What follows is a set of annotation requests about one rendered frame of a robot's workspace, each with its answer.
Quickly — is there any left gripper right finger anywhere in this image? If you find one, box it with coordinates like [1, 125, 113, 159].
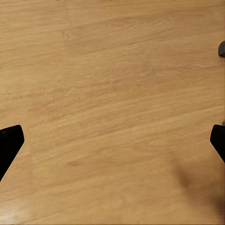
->
[210, 124, 225, 162]

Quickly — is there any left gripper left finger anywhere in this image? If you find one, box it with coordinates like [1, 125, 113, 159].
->
[0, 125, 24, 181]

